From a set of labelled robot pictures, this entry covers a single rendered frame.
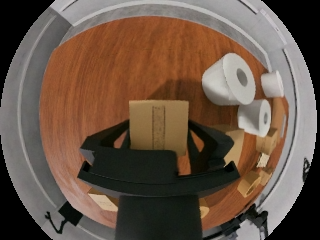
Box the small wooden pallet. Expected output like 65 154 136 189
255 152 269 167

